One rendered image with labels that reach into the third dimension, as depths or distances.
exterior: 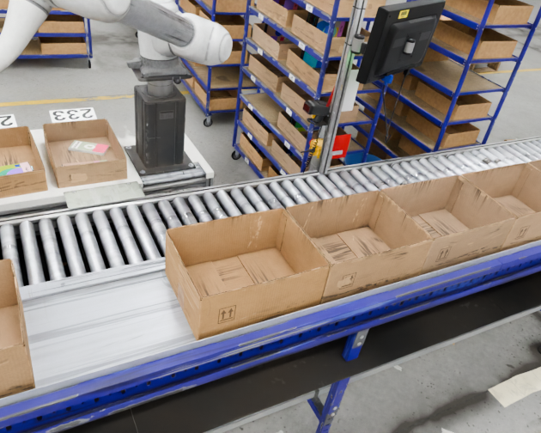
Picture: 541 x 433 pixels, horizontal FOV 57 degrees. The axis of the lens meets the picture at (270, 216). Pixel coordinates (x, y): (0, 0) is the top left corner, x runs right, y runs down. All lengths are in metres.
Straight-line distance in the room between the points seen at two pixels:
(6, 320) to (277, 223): 0.83
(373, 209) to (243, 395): 0.79
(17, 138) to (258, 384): 1.53
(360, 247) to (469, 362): 1.25
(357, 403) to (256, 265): 1.06
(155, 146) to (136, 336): 1.06
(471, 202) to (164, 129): 1.29
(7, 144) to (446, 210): 1.90
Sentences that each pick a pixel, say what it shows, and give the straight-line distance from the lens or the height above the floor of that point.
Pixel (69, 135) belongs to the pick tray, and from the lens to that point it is 2.52.
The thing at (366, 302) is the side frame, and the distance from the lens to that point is 1.56.
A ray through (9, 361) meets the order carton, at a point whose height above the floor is 1.01.
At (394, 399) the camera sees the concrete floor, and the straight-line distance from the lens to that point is 2.55.
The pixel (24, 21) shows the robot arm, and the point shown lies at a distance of 1.60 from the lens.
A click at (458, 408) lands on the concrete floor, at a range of 2.65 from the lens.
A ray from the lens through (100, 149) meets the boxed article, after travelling 2.42.
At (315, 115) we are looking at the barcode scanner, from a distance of 2.33.
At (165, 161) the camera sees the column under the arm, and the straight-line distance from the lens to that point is 2.30.
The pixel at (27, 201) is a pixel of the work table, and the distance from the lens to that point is 2.16.
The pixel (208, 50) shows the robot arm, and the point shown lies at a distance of 1.94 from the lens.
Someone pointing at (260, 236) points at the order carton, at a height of 0.95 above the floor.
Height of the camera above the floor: 1.97
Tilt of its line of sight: 36 degrees down
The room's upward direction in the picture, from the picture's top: 10 degrees clockwise
